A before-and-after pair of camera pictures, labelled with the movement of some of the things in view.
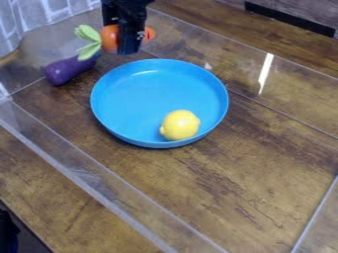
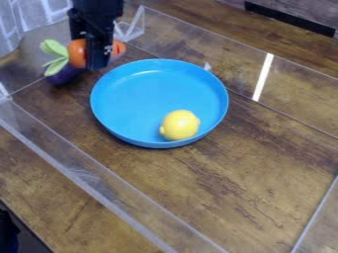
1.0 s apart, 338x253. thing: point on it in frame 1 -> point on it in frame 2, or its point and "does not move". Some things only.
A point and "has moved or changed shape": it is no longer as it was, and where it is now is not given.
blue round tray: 136,94 does not move
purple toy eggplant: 66,69 does not move
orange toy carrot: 106,40 has moved or changed shape
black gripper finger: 130,36 -> 98,50
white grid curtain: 21,15 does not move
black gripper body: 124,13 -> 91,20
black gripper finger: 110,16 -> 76,31
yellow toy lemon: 179,125 does not move
